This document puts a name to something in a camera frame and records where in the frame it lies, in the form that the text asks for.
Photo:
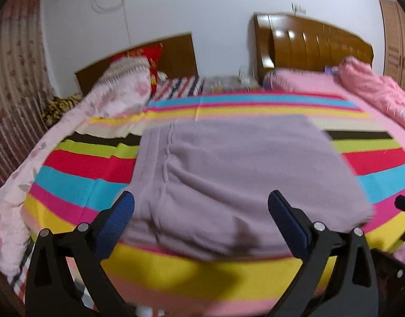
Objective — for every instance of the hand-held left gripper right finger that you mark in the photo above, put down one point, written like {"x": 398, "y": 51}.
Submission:
{"x": 288, "y": 221}

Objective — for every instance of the red pillow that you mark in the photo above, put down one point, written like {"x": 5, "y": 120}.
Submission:
{"x": 146, "y": 54}

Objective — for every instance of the purple pants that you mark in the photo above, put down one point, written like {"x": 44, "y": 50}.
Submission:
{"x": 238, "y": 178}

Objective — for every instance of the cloth-covered nightstand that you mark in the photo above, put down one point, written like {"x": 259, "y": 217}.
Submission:
{"x": 222, "y": 82}

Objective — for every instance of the checked bedsheet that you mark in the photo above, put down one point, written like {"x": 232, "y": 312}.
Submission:
{"x": 22, "y": 270}

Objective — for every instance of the light wooden wardrobe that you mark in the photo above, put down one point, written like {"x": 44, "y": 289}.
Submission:
{"x": 395, "y": 46}

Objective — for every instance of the tiger print blanket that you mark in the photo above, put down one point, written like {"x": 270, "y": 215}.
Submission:
{"x": 57, "y": 109}

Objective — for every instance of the white wall socket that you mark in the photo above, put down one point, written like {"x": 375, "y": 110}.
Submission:
{"x": 298, "y": 8}

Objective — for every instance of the dark wooden headboard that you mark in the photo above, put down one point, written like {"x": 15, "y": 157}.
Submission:
{"x": 179, "y": 56}

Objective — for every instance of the rainbow striped blanket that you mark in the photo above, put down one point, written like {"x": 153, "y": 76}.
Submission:
{"x": 189, "y": 274}

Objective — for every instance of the small purple cloth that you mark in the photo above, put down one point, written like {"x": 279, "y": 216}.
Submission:
{"x": 330, "y": 70}

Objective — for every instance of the brown floral curtain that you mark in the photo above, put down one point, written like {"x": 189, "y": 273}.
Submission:
{"x": 14, "y": 72}

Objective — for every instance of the glossy brown headboard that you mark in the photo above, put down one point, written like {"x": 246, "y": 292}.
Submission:
{"x": 304, "y": 46}

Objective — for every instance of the pink floral quilt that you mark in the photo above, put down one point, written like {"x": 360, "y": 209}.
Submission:
{"x": 123, "y": 89}

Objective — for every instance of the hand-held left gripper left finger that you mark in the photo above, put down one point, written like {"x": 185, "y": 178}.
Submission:
{"x": 118, "y": 221}

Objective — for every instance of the checkered plaid cloth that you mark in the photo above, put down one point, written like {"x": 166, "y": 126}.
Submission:
{"x": 179, "y": 87}

